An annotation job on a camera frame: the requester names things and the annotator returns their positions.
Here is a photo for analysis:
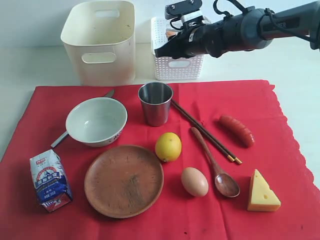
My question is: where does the cream plastic bin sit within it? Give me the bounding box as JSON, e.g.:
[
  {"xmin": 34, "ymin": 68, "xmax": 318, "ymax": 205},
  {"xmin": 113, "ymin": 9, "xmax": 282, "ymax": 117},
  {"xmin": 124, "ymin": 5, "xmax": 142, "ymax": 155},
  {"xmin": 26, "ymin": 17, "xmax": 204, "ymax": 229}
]
[{"xmin": 60, "ymin": 0, "xmax": 136, "ymax": 87}]

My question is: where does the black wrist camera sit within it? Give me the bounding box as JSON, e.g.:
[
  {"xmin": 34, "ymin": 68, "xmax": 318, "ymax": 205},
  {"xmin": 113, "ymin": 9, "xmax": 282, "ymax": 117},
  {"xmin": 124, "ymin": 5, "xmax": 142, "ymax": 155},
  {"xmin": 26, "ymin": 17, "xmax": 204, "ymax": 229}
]
[{"xmin": 164, "ymin": 0, "xmax": 202, "ymax": 20}]

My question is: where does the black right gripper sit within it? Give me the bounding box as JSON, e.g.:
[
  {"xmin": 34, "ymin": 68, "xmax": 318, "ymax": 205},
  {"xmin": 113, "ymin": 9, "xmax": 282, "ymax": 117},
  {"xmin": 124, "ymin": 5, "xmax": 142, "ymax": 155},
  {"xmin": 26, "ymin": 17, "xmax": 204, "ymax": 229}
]
[{"xmin": 154, "ymin": 24, "xmax": 213, "ymax": 59}]

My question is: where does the wooden spoon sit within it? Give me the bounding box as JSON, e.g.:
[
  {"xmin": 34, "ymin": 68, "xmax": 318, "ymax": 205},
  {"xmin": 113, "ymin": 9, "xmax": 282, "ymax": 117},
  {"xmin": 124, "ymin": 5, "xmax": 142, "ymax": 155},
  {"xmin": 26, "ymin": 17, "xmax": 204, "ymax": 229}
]
[{"xmin": 190, "ymin": 127, "xmax": 241, "ymax": 198}]

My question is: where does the steel table knife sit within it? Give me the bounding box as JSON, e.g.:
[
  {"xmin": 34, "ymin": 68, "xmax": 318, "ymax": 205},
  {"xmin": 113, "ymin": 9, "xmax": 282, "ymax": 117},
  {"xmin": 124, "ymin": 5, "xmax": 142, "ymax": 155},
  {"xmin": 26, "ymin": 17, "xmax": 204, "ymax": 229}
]
[{"xmin": 50, "ymin": 89, "xmax": 115, "ymax": 148}]

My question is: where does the brown wooden plate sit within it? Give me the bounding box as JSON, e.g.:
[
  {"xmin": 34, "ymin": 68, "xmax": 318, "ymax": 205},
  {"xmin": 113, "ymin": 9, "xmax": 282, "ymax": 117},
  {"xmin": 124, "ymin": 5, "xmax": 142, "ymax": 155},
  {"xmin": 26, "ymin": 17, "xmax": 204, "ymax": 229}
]
[{"xmin": 84, "ymin": 145, "xmax": 164, "ymax": 219}]

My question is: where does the brown egg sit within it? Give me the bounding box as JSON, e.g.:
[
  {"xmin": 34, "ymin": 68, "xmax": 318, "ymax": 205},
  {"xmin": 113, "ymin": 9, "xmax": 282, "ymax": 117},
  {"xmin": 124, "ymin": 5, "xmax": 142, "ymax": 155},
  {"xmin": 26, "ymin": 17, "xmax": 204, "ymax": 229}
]
[{"xmin": 181, "ymin": 167, "xmax": 209, "ymax": 197}]

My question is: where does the orange fried nugget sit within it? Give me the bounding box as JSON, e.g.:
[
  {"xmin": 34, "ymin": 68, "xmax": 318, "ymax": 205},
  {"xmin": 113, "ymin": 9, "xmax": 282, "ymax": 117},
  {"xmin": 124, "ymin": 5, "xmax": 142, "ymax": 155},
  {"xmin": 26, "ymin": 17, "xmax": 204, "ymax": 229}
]
[{"xmin": 165, "ymin": 29, "xmax": 177, "ymax": 40}]

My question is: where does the yellow cheese wedge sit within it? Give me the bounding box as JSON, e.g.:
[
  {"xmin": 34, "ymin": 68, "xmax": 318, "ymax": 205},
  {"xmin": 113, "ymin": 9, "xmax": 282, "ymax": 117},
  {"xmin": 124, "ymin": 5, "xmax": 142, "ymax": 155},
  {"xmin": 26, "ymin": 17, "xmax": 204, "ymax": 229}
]
[{"xmin": 247, "ymin": 169, "xmax": 281, "ymax": 212}]

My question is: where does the yellow lemon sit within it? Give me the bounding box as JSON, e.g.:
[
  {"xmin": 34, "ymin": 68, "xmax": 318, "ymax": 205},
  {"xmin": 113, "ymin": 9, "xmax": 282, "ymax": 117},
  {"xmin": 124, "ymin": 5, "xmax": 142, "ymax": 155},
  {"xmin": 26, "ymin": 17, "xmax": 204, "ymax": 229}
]
[{"xmin": 155, "ymin": 132, "xmax": 182, "ymax": 163}]

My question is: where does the red sausage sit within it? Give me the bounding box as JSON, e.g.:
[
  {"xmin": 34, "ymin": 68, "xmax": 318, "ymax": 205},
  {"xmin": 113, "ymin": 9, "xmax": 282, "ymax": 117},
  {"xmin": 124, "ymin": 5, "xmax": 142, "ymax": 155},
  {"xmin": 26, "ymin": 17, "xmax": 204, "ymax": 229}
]
[{"xmin": 218, "ymin": 115, "xmax": 255, "ymax": 148}]

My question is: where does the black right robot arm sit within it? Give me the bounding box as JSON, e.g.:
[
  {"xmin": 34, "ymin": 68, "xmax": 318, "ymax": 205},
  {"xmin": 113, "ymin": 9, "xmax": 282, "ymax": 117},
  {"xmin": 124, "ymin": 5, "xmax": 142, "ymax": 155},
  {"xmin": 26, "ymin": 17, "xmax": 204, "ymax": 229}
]
[{"xmin": 154, "ymin": 0, "xmax": 320, "ymax": 59}]

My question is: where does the blue white milk carton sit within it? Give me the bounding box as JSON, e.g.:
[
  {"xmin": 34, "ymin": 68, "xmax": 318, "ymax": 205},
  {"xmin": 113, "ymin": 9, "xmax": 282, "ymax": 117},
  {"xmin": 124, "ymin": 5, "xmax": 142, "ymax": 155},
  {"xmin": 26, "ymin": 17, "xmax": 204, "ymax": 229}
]
[{"xmin": 29, "ymin": 149, "xmax": 73, "ymax": 213}]

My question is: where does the red table cloth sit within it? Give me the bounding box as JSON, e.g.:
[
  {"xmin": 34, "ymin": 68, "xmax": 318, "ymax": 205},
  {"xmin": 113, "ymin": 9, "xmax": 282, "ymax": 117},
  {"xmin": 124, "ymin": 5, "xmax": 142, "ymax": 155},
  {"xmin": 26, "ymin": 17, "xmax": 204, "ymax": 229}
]
[{"xmin": 0, "ymin": 80, "xmax": 320, "ymax": 240}]

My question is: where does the white enamel bowl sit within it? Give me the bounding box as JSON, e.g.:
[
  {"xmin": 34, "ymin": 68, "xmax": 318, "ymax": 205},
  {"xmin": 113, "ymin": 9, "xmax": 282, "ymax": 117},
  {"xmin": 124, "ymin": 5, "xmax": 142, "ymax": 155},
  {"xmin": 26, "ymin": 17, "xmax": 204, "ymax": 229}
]
[{"xmin": 65, "ymin": 97, "xmax": 128, "ymax": 148}]

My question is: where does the white perforated plastic basket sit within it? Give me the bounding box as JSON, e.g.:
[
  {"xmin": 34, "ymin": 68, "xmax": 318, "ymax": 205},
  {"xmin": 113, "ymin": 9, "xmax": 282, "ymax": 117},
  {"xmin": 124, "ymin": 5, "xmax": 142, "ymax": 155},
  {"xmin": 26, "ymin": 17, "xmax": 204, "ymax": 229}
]
[{"xmin": 150, "ymin": 17, "xmax": 204, "ymax": 81}]

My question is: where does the dark wooden chopstick lower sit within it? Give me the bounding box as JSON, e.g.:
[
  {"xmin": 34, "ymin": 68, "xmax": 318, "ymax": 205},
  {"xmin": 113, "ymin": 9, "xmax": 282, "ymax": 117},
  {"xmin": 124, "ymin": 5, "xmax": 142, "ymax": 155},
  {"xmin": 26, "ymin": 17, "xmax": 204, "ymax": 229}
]
[{"xmin": 170, "ymin": 101, "xmax": 238, "ymax": 163}]

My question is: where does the steel cup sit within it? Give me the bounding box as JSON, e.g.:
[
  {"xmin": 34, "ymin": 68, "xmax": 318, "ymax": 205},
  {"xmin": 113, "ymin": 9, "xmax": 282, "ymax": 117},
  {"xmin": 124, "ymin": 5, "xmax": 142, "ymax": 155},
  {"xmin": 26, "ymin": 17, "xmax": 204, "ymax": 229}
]
[{"xmin": 138, "ymin": 81, "xmax": 174, "ymax": 127}]

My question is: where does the dark wooden chopstick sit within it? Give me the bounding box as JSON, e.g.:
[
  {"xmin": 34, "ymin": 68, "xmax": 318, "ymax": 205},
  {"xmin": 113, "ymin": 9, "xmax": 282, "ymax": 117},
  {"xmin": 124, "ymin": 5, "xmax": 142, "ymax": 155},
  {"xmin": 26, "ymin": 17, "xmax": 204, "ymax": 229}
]
[
  {"xmin": 170, "ymin": 101, "xmax": 238, "ymax": 163},
  {"xmin": 170, "ymin": 98, "xmax": 243, "ymax": 165}
]

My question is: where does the dark wooden chopstick upper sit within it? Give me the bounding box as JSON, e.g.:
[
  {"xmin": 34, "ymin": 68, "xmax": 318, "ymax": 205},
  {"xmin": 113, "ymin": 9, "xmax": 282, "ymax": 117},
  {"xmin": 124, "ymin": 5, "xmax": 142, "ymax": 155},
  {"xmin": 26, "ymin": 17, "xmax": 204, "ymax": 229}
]
[{"xmin": 170, "ymin": 98, "xmax": 243, "ymax": 165}]

